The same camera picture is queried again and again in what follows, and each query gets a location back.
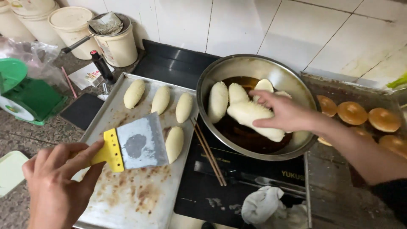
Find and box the green kitchen scale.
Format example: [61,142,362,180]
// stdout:
[0,58,68,126]

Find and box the stained metal baking tray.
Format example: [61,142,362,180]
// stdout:
[72,73,200,229]

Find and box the black bottle with red cap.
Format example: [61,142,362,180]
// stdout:
[90,50,116,84]

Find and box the pale green plastic lid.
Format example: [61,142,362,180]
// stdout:
[0,150,29,198]

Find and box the black flat panel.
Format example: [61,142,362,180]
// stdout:
[132,39,222,91]

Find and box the long raw dough piece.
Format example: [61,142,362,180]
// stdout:
[226,101,286,142]

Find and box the pink stick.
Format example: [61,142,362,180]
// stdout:
[61,66,78,99]

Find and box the clear plastic bag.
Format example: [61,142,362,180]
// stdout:
[0,36,69,93]

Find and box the metal scoop with dark handle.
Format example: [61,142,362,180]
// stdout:
[61,12,124,54]

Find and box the wooden chopstick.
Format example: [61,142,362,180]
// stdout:
[190,119,224,187]
[194,118,227,186]

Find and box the white cloth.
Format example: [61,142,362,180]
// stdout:
[241,186,309,229]

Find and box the yellow-handled metal scraper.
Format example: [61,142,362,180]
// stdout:
[91,112,170,173]

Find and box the person's black sleeve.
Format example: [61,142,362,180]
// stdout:
[370,177,407,225]

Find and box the white bucket with metal rim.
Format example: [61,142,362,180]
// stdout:
[88,12,138,68]

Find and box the white lidded plastic bucket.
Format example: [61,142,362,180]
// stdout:
[48,6,103,60]

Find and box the greasy metal tray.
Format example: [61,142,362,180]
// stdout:
[300,71,407,229]

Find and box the black flat pad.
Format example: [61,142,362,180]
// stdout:
[59,93,105,131]

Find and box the green plastic item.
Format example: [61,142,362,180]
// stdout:
[386,73,407,90]

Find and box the white paper packet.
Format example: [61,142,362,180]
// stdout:
[68,62,115,91]

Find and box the small metal clip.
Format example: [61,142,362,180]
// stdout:
[97,82,110,101]

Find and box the group of golden fried buns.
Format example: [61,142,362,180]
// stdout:
[316,94,407,160]

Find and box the person's left hand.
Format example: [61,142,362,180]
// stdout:
[22,139,107,229]

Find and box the steel bowl with oil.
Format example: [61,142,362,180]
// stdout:
[196,54,319,162]

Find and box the black induction cooker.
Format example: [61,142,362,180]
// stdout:
[173,114,308,229]

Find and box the person's right hand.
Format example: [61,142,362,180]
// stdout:
[248,90,319,133]

